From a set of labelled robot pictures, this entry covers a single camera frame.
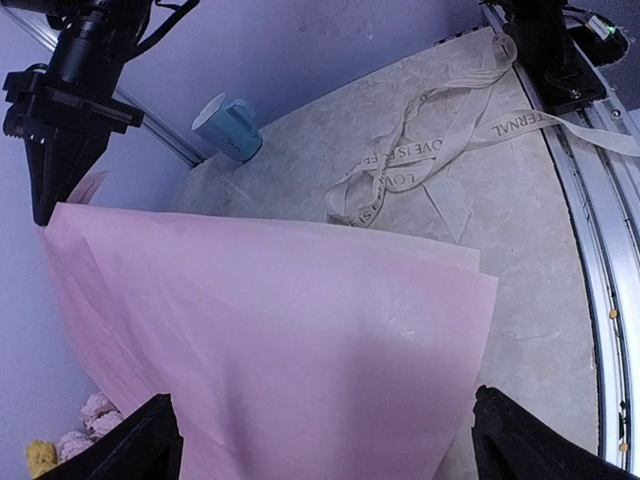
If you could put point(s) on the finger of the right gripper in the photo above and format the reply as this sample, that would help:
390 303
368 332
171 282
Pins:
58 159

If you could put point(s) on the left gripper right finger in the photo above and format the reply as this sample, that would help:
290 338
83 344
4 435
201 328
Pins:
511 443

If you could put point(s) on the yellow fake flower stem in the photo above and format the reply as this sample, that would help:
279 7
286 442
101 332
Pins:
41 458

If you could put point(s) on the beige printed ribbon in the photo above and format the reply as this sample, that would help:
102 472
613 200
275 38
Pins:
392 166

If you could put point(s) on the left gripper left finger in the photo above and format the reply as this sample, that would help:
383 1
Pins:
146 445

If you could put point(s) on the pink fake rose stem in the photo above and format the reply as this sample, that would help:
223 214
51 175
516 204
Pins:
99 416

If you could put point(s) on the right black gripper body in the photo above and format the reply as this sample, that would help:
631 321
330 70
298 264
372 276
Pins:
39 100

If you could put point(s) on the front aluminium rail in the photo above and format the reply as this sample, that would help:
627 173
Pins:
601 188

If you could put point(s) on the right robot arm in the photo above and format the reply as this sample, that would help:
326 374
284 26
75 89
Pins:
97 38

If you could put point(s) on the light blue mug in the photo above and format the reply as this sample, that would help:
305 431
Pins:
230 127

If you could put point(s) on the pink wrapping paper sheet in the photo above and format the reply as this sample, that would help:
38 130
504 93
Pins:
291 350

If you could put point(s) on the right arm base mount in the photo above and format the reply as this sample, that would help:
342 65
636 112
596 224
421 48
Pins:
560 46

